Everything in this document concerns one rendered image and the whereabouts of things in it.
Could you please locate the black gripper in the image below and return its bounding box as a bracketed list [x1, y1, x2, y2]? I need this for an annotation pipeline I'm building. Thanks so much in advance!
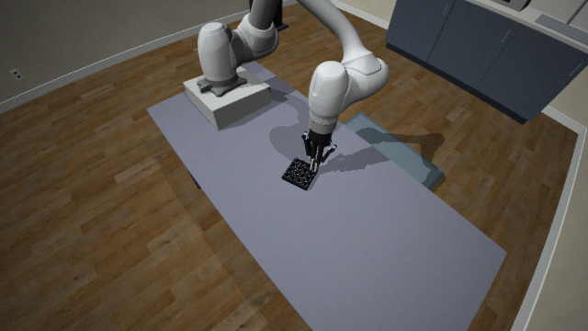
[301, 128, 337, 172]

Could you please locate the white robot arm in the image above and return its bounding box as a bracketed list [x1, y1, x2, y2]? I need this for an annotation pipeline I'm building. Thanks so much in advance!
[197, 0, 390, 134]

